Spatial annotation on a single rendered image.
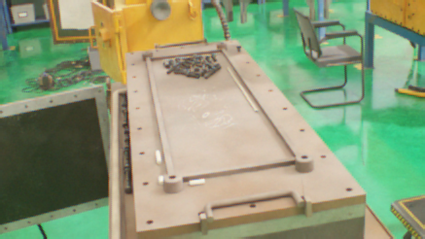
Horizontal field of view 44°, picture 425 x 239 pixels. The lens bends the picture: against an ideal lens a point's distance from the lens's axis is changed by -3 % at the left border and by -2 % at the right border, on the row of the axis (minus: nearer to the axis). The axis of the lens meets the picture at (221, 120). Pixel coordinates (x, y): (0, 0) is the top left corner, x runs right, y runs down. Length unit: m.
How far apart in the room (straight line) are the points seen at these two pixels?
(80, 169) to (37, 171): 0.18
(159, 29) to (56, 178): 1.86
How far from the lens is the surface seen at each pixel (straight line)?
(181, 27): 4.00
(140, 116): 1.54
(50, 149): 2.36
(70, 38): 5.57
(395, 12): 5.47
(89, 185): 2.46
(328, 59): 5.03
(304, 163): 1.17
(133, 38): 3.98
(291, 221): 1.08
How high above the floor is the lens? 1.93
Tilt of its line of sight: 23 degrees down
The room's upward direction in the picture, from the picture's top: 5 degrees counter-clockwise
